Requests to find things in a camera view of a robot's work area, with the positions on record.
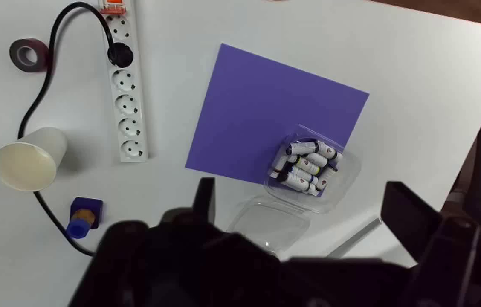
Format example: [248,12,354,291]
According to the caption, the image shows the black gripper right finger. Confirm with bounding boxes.
[379,179,447,266]

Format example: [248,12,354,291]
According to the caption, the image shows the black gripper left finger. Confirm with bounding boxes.
[192,175,219,225]

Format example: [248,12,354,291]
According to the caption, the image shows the clear plastic container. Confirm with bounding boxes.
[229,194,313,254]
[262,122,364,216]

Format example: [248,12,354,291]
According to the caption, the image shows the purple-blue square mat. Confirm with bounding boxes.
[185,42,371,185]

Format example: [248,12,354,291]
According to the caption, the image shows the white vial orange band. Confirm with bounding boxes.
[270,151,292,180]

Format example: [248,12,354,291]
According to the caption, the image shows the white vial dark brown band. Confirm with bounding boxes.
[280,170,311,192]

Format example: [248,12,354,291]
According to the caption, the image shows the white vial blue band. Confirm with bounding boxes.
[289,165,316,184]

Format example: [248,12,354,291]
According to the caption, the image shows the white vial brown cap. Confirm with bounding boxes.
[314,138,343,167]

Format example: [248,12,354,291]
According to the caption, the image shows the white vial yellow band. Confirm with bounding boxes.
[294,156,323,177]

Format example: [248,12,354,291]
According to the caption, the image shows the white vial black band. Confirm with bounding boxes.
[304,151,331,170]

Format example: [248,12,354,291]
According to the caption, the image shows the white power strip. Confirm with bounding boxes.
[99,0,151,163]

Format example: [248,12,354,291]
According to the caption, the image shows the small blue plastic object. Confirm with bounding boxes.
[65,196,106,240]

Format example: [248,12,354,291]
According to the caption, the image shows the black power plug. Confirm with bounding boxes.
[106,41,135,70]

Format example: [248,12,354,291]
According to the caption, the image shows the white paper cup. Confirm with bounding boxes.
[0,126,70,192]

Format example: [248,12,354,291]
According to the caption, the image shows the dark purple tape roll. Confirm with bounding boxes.
[9,37,53,73]

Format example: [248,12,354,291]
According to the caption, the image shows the black power cable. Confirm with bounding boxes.
[18,0,118,257]

